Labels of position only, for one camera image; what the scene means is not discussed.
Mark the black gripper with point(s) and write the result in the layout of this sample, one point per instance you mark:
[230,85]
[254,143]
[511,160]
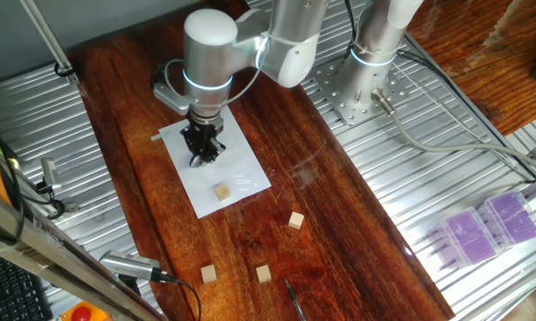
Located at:
[203,131]

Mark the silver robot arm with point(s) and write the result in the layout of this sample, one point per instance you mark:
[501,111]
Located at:
[209,49]

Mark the green patterned tape strip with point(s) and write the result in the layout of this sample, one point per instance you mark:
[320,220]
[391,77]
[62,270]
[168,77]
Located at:
[158,137]

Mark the white paper sheet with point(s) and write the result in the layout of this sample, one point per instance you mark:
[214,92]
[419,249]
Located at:
[241,169]

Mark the wooden cube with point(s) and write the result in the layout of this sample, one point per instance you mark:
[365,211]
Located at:
[263,273]
[208,273]
[296,220]
[222,191]

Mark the black pen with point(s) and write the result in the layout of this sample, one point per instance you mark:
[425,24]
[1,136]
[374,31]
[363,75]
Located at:
[294,298]

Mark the orange emergency stop box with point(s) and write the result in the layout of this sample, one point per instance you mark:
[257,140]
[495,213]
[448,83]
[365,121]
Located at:
[82,313]

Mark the grey metal pole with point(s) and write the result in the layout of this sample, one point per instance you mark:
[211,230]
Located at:
[44,31]

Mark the black keyboard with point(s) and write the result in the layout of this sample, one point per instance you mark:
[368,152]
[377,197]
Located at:
[9,290]

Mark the clear box with purple contents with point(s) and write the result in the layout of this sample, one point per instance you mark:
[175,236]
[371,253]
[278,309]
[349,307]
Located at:
[513,218]
[470,236]

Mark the wrist camera with grey bracket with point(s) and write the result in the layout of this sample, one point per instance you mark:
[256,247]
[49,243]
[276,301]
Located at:
[171,100]

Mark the silver camera on stand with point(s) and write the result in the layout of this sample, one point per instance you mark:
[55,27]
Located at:
[129,264]

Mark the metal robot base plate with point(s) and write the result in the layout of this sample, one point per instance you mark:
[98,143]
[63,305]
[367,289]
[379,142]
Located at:
[339,98]

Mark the small camera on bracket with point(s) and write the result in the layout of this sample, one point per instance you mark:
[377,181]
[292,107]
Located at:
[51,174]

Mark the metal frame beam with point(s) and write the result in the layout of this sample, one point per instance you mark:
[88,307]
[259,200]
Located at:
[49,249]

